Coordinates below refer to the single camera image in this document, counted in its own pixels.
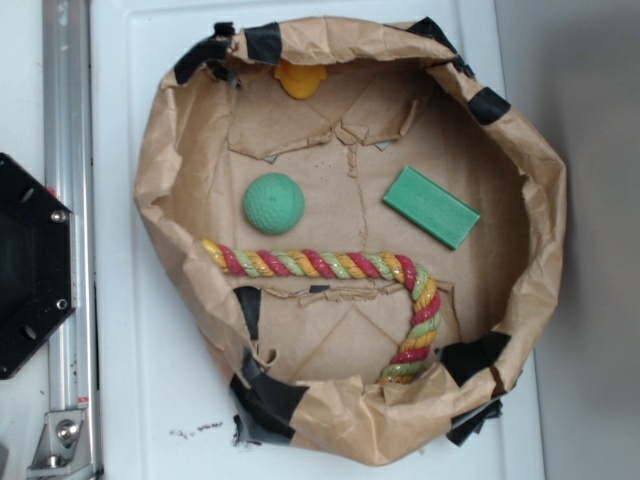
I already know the green rectangular block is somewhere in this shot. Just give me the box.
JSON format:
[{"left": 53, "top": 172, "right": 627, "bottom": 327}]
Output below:
[{"left": 383, "top": 166, "right": 481, "bottom": 250}]

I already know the brown paper bag bin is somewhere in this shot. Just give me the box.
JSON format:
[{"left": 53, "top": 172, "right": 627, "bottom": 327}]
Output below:
[{"left": 134, "top": 17, "right": 567, "bottom": 466}]

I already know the green dimpled ball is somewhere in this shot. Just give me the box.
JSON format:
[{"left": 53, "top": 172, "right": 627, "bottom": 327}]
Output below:
[{"left": 243, "top": 173, "right": 305, "bottom": 235}]

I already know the yellow rubber duck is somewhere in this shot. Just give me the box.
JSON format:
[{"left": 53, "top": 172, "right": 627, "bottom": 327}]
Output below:
[{"left": 274, "top": 60, "right": 328, "bottom": 100}]

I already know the multicoloured twisted rope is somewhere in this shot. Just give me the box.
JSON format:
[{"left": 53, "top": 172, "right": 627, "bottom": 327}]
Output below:
[{"left": 201, "top": 238, "right": 444, "bottom": 386}]

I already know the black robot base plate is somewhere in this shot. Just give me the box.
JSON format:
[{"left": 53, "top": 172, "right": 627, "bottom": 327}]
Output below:
[{"left": 1, "top": 154, "right": 75, "bottom": 380}]

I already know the aluminium extrusion rail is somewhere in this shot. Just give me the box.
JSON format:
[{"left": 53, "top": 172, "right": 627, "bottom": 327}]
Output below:
[{"left": 40, "top": 0, "right": 98, "bottom": 416}]

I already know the metal corner bracket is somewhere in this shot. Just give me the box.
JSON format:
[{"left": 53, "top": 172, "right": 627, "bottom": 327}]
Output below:
[{"left": 26, "top": 409, "right": 101, "bottom": 479}]

